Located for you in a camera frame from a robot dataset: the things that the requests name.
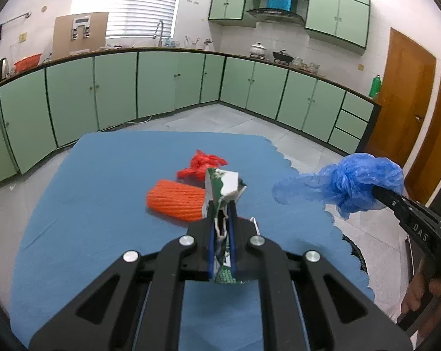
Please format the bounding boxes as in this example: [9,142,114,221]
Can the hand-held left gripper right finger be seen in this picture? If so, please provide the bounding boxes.
[228,201,413,351]

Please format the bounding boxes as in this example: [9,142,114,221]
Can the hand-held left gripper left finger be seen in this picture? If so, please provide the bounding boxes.
[28,199,215,351]

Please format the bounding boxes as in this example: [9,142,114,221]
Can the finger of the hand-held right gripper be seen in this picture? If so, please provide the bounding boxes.
[372,186,407,220]

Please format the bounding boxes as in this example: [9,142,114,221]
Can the blue plastic bag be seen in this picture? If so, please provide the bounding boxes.
[272,153,405,221]

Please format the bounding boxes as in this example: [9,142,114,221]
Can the orange foam fruit net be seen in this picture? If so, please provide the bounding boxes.
[146,179,208,223]

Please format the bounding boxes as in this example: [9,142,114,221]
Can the black waste bin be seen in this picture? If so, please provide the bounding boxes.
[339,232,369,275]

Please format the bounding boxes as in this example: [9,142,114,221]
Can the green white drink carton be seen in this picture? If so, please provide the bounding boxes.
[202,167,248,286]

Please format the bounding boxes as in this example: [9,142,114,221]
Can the red plastic bag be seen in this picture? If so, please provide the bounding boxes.
[176,150,229,180]

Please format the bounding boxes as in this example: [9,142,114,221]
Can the person's right hand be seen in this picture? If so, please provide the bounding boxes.
[401,256,441,322]

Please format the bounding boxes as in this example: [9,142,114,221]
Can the wooden door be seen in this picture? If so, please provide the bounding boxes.
[365,27,437,169]

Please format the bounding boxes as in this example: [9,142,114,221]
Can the green bottle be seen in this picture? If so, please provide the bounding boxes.
[368,74,382,99]

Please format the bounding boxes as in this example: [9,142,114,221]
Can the blue scalloped table mat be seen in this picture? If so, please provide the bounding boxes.
[8,132,376,351]

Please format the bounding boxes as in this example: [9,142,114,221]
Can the group of small jars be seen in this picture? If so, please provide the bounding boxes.
[293,58,320,74]

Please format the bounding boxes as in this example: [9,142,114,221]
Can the green lower kitchen cabinets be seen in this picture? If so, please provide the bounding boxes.
[0,47,382,189]

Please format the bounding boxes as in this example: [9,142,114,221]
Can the range hood with blue film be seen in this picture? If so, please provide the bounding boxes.
[247,0,305,26]

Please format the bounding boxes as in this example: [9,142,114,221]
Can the white window blind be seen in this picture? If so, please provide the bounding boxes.
[71,0,181,39]

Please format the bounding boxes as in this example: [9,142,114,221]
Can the cardboard box with purifier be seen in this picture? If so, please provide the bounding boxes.
[52,12,109,59]

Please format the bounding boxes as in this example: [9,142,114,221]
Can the red plastic basket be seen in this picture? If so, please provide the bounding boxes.
[13,53,42,73]

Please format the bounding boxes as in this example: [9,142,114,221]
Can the white floor cable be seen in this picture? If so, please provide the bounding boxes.
[99,116,151,132]

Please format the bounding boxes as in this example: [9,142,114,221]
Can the green upper wall cabinets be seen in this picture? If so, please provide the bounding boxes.
[208,0,371,57]

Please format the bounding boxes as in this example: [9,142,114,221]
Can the metal towel rail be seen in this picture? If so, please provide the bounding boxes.
[0,12,31,30]

